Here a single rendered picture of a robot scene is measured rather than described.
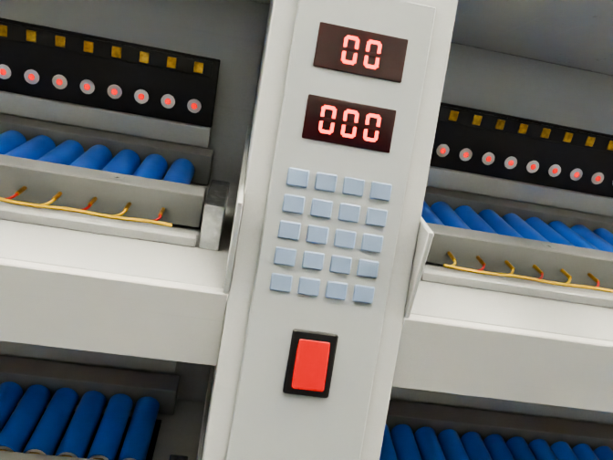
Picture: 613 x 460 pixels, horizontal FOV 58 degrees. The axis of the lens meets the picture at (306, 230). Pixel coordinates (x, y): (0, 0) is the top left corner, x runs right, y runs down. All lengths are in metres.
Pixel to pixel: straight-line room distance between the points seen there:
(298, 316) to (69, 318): 0.12
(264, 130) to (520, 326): 0.18
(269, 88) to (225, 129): 0.20
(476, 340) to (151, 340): 0.18
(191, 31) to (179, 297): 0.27
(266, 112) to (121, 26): 0.25
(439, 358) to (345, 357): 0.06
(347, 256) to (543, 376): 0.14
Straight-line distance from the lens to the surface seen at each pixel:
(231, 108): 0.49
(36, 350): 0.50
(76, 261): 0.31
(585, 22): 0.47
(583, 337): 0.36
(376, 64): 0.29
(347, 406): 0.31
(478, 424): 0.52
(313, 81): 0.29
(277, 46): 0.29
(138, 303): 0.30
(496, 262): 0.40
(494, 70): 0.55
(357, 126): 0.29
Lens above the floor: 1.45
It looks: 3 degrees down
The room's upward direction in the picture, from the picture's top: 9 degrees clockwise
